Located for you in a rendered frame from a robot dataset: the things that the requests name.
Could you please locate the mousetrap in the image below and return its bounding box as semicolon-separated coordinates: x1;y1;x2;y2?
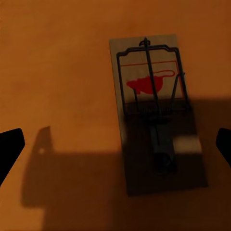
109;34;209;197

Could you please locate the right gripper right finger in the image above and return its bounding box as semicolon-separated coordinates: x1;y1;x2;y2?
216;128;231;166

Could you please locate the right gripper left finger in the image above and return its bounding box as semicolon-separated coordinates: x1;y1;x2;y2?
0;128;25;185

